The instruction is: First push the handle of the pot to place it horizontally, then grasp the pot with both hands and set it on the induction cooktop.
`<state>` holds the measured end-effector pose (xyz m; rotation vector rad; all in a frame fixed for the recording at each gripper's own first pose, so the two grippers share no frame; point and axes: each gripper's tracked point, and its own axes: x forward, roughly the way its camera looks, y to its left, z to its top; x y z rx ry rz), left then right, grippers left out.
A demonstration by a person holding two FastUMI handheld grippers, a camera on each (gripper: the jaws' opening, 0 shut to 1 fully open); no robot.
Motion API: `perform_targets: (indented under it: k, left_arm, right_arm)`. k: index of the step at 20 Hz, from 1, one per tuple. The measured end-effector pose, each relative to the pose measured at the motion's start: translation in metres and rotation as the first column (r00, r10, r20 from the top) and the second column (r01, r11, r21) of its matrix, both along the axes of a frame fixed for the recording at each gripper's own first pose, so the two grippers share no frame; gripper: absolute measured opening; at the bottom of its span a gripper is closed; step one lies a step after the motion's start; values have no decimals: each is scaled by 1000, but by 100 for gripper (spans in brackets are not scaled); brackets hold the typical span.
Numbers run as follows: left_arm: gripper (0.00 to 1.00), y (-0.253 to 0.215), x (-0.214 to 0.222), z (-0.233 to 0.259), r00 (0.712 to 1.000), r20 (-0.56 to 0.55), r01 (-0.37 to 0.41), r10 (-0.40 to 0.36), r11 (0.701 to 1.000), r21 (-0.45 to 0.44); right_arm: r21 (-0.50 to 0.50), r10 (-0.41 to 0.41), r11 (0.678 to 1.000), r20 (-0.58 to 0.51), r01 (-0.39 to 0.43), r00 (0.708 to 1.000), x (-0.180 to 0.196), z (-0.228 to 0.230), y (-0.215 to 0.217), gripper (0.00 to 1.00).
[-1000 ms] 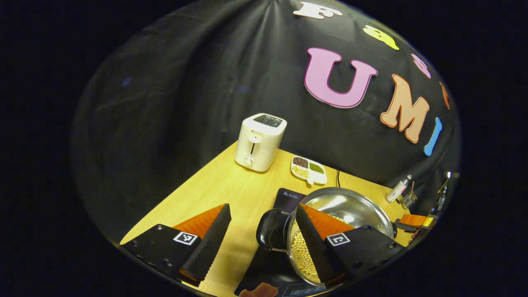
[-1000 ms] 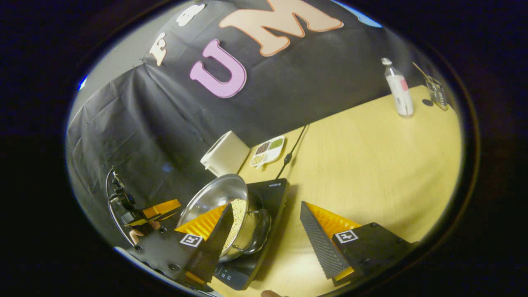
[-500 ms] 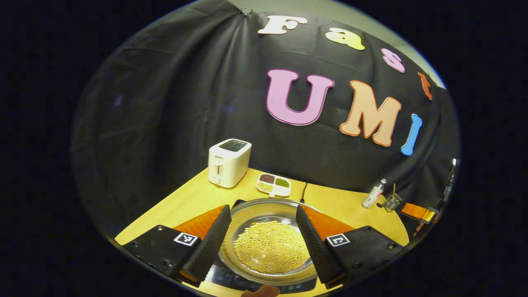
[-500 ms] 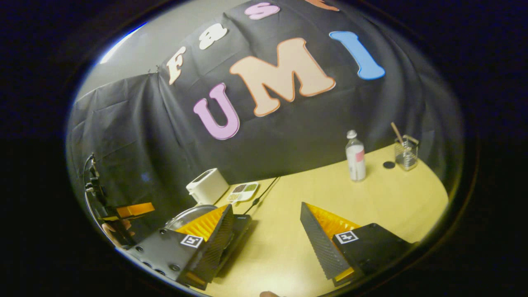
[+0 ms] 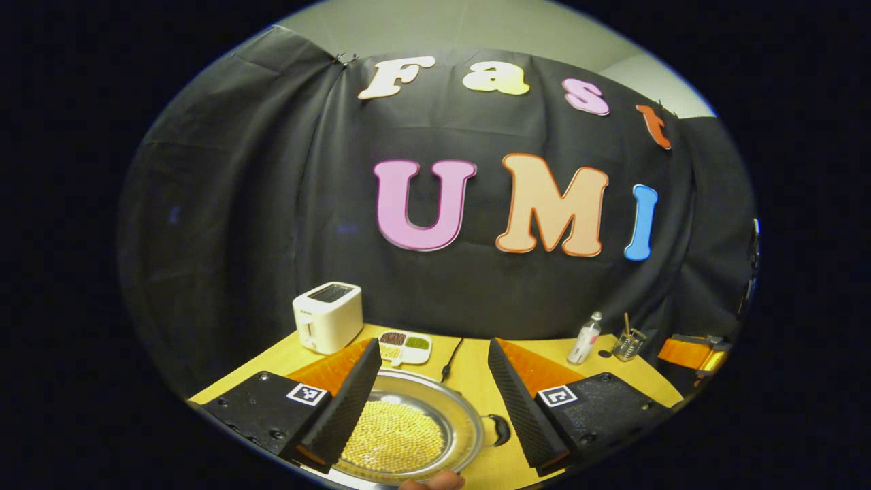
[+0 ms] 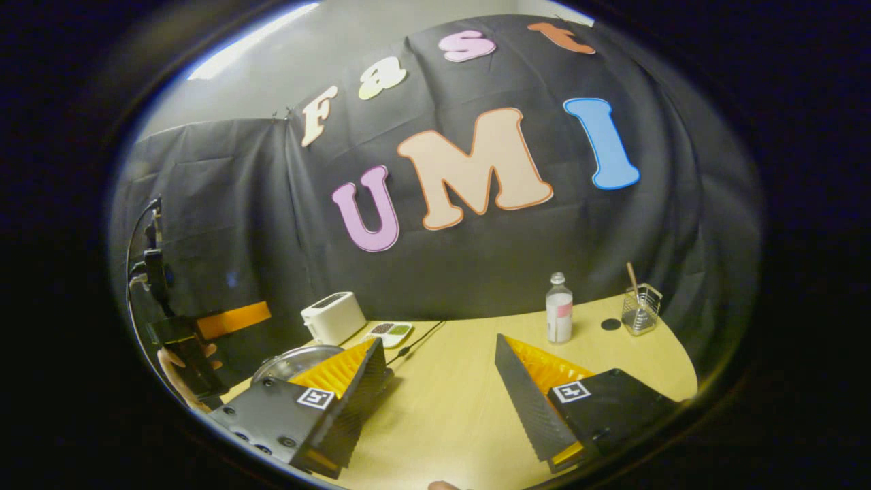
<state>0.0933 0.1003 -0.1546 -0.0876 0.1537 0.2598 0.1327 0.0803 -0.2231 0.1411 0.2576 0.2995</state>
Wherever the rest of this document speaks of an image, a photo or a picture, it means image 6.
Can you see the clear bottle with pink label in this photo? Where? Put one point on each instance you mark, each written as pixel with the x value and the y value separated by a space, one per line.
pixel 559 320

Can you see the small black round disc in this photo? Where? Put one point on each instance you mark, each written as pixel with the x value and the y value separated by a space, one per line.
pixel 611 324

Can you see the white divided plate of beans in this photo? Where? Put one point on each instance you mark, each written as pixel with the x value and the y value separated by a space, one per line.
pixel 389 333

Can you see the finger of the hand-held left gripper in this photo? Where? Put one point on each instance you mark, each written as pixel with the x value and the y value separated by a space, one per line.
pixel 235 320

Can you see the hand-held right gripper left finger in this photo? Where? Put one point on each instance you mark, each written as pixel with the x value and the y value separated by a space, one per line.
pixel 357 408

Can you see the white toaster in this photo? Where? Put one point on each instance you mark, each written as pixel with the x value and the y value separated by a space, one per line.
pixel 333 320

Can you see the wooden stick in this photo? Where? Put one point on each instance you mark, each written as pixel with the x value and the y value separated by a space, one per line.
pixel 632 279

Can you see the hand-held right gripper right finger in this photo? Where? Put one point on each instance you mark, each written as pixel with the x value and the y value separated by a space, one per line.
pixel 527 408

